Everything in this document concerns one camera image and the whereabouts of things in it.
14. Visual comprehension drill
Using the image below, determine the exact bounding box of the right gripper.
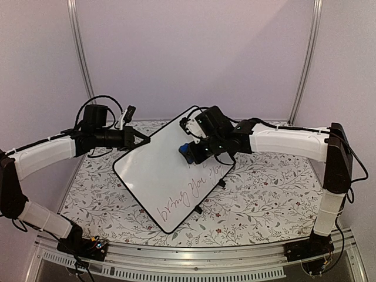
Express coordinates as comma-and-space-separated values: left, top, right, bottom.
186, 133, 226, 164

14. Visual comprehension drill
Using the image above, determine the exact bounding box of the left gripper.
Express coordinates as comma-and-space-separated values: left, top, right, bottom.
94, 126, 150, 152

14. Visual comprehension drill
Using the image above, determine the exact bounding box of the blue whiteboard eraser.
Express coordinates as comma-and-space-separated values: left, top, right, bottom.
179, 143, 194, 164

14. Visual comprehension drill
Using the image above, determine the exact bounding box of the white whiteboard black frame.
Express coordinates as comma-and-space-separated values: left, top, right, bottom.
113, 106, 233, 234

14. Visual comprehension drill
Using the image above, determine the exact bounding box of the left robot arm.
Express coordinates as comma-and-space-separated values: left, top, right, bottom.
1, 98, 150, 255

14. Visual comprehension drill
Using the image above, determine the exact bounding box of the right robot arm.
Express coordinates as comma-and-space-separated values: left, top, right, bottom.
179, 106, 359, 256

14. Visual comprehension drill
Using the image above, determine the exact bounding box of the floral patterned table mat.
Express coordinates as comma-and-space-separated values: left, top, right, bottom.
57, 119, 338, 247

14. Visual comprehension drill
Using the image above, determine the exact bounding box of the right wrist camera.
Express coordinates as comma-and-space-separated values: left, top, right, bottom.
179, 117, 209, 145

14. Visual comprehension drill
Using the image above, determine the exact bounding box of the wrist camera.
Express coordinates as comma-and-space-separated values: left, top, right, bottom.
117, 105, 136, 130
179, 117, 209, 145

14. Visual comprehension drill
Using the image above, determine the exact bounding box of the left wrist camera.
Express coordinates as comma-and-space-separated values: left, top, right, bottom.
117, 105, 136, 130

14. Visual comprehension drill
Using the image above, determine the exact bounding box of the front aluminium rail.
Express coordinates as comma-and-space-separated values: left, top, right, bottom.
26, 228, 371, 281

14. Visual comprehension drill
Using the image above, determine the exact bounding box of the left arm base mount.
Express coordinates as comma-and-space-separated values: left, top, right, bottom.
57, 233, 109, 261

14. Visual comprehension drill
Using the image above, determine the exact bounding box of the right aluminium corner post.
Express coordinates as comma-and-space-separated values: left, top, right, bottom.
288, 0, 323, 125

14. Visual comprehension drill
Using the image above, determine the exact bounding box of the aluminium corner post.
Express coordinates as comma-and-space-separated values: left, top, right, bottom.
66, 0, 95, 99
288, 0, 323, 125

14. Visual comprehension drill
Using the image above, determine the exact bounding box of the left aluminium corner post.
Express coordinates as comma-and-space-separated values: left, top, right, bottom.
66, 0, 95, 99

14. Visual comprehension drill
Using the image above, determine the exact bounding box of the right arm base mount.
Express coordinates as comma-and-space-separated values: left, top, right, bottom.
283, 233, 334, 276

